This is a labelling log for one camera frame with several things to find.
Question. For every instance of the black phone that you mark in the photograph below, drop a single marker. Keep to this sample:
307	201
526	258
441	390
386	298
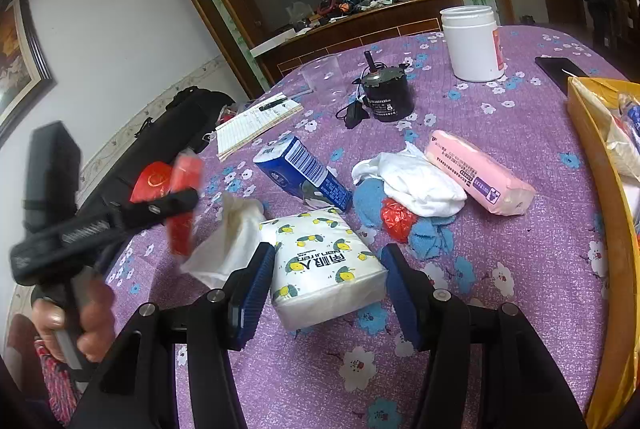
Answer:
557	66

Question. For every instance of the white cloth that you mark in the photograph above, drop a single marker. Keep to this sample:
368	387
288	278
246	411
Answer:
420	184

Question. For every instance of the lemon print tissue pack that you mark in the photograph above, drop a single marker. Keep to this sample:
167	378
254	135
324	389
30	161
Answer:
325	269

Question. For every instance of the framed wall picture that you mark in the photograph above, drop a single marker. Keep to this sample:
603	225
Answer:
20	59

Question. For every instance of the person's red patterned clothing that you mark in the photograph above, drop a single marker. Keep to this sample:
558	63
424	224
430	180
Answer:
57	389

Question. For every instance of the red plastic bag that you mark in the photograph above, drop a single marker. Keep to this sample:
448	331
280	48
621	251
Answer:
397	219

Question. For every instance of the person's left hand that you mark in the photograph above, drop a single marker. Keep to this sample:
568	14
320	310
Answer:
97	319

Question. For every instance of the white and red snack packet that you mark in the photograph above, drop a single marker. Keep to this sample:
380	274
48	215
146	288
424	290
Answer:
622	144

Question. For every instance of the black electric motor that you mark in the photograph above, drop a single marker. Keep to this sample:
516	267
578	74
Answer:
387	94

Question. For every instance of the black pen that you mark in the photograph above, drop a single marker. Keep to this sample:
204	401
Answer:
272	103

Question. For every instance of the blue and white carton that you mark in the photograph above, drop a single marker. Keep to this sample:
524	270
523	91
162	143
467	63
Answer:
310	174

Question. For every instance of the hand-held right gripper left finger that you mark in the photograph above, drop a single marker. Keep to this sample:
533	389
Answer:
255	294

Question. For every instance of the purple floral tablecloth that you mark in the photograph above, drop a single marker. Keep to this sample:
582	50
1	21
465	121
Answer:
500	249

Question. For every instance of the pink tissue pack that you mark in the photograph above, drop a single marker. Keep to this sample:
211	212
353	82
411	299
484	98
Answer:
475	169

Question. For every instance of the black bag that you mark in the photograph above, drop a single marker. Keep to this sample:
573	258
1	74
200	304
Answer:
170	124

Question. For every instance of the clear plastic cup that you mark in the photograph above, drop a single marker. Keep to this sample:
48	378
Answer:
320	74

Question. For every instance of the blue and white tissue packet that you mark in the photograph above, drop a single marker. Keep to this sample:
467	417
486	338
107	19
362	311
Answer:
634	111

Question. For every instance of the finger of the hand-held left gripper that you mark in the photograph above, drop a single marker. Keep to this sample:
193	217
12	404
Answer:
155	210

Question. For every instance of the wooden sideboard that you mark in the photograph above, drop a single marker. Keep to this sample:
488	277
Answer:
350	31

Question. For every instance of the yellow cardboard box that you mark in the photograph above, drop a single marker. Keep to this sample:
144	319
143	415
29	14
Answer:
600	189

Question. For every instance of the blue rag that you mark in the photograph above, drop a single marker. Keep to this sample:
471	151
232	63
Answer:
370	201

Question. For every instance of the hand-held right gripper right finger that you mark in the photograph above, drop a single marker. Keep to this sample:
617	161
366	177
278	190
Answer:
400	299

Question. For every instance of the lined notebook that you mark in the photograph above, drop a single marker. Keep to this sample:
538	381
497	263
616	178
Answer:
250	129

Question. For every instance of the white crumpled tissue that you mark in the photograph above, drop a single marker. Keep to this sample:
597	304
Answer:
220	239

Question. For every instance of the white plastic jar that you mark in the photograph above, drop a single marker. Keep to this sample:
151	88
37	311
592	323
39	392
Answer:
470	44

